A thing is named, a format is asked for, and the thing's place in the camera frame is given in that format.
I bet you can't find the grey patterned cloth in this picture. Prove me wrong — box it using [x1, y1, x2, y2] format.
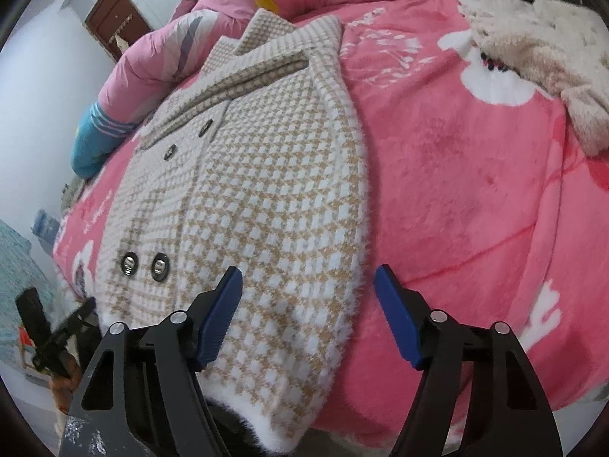
[59, 176, 85, 211]

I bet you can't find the beige checkered knit coat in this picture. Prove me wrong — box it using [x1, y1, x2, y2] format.
[92, 8, 369, 453]

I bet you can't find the blue striped pillow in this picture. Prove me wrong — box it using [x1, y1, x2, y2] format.
[71, 102, 139, 179]

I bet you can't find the brown wooden door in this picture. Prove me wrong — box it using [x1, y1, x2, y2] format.
[84, 0, 153, 62]

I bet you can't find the pink printed quilt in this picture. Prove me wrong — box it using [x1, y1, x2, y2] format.
[97, 0, 453, 125]

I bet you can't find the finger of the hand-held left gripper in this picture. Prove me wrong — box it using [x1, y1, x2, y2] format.
[70, 297, 99, 330]

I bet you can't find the pink floral blanket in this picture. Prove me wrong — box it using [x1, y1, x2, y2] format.
[52, 0, 609, 443]

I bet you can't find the blue box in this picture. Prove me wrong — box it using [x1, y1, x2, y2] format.
[33, 207, 61, 249]

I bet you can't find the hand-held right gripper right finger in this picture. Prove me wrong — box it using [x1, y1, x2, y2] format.
[373, 263, 564, 457]

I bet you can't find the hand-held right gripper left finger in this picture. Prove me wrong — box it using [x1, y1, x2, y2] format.
[57, 265, 244, 457]

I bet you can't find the teal patterned cloth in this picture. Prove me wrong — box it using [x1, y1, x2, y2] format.
[0, 219, 55, 367]

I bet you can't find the cream fluffy garment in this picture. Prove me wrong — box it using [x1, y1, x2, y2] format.
[445, 0, 609, 158]

